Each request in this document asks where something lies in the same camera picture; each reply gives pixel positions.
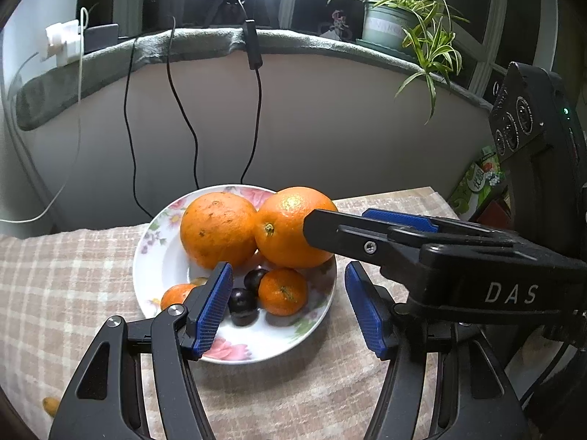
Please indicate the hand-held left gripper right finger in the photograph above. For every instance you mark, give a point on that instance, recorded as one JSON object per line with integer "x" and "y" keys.
{"x": 367, "y": 311}

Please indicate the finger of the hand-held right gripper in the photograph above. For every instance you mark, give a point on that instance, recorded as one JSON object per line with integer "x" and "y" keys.
{"x": 399, "y": 217}
{"x": 348, "y": 238}

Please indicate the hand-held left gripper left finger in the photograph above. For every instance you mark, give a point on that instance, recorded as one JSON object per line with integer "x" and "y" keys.
{"x": 213, "y": 311}

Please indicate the dark plum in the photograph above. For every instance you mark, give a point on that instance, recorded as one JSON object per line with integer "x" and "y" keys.
{"x": 241, "y": 306}
{"x": 253, "y": 279}

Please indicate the small tangerine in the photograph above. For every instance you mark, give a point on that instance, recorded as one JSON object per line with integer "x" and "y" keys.
{"x": 282, "y": 291}
{"x": 176, "y": 295}

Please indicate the large smooth orange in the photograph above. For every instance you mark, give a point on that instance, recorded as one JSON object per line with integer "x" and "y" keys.
{"x": 284, "y": 233}

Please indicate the floral white plate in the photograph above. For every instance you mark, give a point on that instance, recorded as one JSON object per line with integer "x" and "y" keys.
{"x": 275, "y": 334}

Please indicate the dark red box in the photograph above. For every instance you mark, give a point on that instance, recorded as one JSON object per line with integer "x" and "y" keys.
{"x": 493, "y": 213}

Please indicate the green printed packet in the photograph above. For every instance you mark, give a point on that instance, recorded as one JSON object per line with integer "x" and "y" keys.
{"x": 479, "y": 178}

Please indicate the large spotted orange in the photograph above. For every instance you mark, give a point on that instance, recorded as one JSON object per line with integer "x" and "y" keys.
{"x": 218, "y": 231}

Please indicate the checked beige tablecloth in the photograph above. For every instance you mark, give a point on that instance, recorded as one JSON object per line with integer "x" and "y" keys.
{"x": 69, "y": 284}

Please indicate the small yellow fruit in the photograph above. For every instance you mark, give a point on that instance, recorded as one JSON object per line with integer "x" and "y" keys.
{"x": 50, "y": 405}

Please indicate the potted spider plant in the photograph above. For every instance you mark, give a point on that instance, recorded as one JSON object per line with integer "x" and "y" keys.
{"x": 383, "y": 27}

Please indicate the small purple plant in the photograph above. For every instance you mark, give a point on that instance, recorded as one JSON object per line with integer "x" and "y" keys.
{"x": 338, "y": 20}

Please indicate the grey power adapter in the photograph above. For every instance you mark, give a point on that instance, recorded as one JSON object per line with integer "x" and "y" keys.
{"x": 101, "y": 36}

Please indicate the white charger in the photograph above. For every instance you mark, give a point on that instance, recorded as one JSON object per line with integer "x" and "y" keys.
{"x": 62, "y": 32}

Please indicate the black inline switch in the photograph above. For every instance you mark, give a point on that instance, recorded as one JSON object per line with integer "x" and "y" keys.
{"x": 252, "y": 46}

